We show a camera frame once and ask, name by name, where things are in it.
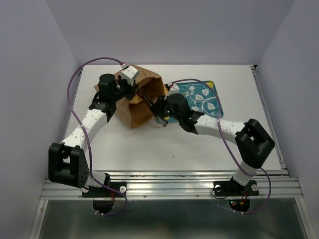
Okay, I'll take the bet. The brown paper bag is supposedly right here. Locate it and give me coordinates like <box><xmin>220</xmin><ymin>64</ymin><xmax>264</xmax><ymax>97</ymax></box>
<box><xmin>89</xmin><ymin>65</ymin><xmax>164</xmax><ymax>128</ymax></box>

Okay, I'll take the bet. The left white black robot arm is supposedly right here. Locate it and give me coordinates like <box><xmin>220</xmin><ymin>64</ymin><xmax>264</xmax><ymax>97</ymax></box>
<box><xmin>48</xmin><ymin>69</ymin><xmax>139</xmax><ymax>196</ymax></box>

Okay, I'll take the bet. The curved fake croissant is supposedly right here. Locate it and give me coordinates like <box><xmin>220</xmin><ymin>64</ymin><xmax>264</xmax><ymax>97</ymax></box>
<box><xmin>129</xmin><ymin>94</ymin><xmax>144</xmax><ymax>105</ymax></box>

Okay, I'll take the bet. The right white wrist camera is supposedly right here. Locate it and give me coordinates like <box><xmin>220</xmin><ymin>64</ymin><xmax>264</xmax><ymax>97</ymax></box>
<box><xmin>164</xmin><ymin>83</ymin><xmax>179</xmax><ymax>99</ymax></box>

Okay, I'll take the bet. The teal floral tray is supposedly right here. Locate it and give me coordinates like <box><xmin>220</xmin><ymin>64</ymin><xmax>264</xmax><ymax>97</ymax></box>
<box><xmin>176</xmin><ymin>81</ymin><xmax>224</xmax><ymax>118</ymax></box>

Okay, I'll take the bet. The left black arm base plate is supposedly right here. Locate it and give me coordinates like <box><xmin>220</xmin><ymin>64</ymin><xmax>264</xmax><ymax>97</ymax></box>
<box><xmin>82</xmin><ymin>181</ymin><xmax>127</xmax><ymax>199</ymax></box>

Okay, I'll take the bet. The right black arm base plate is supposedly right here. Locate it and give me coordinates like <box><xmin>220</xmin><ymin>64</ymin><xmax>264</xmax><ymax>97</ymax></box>
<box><xmin>211</xmin><ymin>180</ymin><xmax>260</xmax><ymax>198</ymax></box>

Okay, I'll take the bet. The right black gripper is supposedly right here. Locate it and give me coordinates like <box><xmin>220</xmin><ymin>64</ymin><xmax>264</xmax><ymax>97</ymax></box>
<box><xmin>149</xmin><ymin>95</ymin><xmax>181</xmax><ymax>123</ymax></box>

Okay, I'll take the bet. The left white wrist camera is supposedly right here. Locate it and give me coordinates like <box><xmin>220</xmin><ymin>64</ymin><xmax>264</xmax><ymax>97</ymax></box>
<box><xmin>120</xmin><ymin>65</ymin><xmax>139</xmax><ymax>81</ymax></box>

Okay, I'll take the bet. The aluminium front rail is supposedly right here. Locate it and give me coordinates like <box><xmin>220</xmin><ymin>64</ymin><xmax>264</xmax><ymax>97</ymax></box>
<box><xmin>41</xmin><ymin>170</ymin><xmax>305</xmax><ymax>201</ymax></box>

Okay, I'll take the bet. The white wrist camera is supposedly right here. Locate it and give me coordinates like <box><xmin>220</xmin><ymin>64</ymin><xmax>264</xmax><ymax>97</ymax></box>
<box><xmin>164</xmin><ymin>83</ymin><xmax>179</xmax><ymax>99</ymax></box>
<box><xmin>120</xmin><ymin>65</ymin><xmax>139</xmax><ymax>81</ymax></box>

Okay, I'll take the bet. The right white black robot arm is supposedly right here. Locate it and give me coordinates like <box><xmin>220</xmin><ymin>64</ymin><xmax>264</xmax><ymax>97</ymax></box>
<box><xmin>150</xmin><ymin>94</ymin><xmax>275</xmax><ymax>194</ymax></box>

